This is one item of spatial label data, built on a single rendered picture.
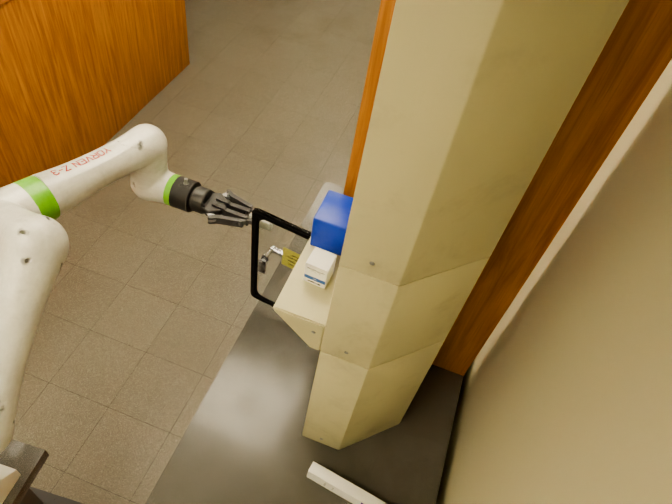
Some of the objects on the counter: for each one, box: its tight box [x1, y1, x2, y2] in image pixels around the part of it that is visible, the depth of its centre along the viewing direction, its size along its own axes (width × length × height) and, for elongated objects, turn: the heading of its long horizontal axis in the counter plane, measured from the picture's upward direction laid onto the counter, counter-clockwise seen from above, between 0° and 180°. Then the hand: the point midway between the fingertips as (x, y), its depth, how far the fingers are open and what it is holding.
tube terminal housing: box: [302, 257, 490, 450], centre depth 133 cm, size 25×32×77 cm
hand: (261, 221), depth 154 cm, fingers closed
